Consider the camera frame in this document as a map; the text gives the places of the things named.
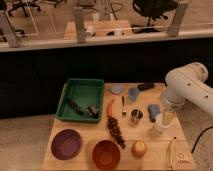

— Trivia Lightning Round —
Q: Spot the white plastic container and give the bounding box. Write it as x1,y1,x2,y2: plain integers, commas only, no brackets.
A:
153,114,172,133

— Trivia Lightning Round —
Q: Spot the metal cup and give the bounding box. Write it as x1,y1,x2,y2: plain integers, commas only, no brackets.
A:
131,109,143,125

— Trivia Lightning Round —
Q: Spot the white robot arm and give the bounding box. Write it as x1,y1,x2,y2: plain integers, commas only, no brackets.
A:
161,62,213,125

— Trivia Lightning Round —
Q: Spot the black office chair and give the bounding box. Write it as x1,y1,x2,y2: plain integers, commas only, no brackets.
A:
8,0,41,17
131,0,178,34

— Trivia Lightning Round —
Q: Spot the grey flat stone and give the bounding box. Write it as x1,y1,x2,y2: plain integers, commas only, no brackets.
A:
110,84,124,95

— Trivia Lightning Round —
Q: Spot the dark tool in tray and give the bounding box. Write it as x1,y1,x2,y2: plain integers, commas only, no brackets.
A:
67,99,99,118

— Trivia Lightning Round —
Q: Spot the green plastic tray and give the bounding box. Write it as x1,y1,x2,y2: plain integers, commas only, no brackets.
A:
56,78,104,123

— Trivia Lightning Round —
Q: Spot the wooden board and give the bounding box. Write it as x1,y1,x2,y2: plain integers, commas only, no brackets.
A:
42,83,196,171

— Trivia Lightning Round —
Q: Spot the blue-grey cloth piece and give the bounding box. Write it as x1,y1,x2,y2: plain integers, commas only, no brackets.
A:
128,88,140,102

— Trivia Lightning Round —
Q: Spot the purple bowl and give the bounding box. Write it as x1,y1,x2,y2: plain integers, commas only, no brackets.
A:
51,129,82,160

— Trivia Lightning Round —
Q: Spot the black cable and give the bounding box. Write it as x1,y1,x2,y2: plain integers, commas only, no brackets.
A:
191,125,213,155

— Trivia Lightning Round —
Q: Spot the blue sponge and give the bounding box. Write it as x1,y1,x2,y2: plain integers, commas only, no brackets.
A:
148,104,160,122

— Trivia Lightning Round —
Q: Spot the black office chair left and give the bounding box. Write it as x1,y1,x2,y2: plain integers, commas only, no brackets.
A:
8,0,41,17

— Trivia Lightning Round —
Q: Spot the yellow apple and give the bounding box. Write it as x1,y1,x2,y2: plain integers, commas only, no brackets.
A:
131,140,147,158

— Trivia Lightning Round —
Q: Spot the dark grape bunch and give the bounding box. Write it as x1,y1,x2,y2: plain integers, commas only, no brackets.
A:
107,117,126,149

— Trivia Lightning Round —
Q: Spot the orange carrot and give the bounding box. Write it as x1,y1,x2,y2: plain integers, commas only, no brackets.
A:
107,99,115,117

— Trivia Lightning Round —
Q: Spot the orange-red bowl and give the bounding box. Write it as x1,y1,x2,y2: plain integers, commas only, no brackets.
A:
92,140,121,171

